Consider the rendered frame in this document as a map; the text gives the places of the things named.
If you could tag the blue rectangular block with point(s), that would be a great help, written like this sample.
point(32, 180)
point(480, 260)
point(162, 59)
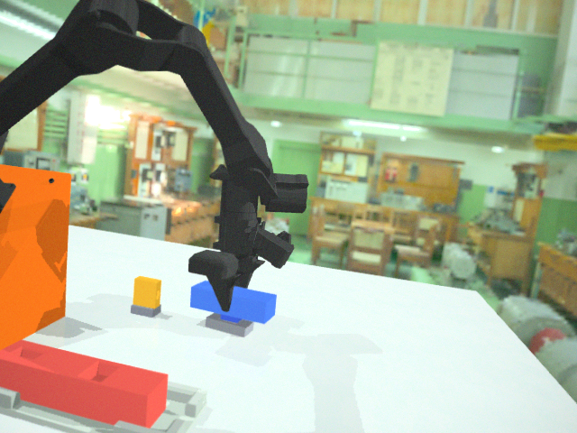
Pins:
point(246, 304)

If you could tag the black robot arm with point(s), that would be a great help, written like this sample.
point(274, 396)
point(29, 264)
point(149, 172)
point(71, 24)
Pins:
point(100, 34)

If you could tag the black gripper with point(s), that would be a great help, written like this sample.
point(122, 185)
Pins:
point(228, 268)

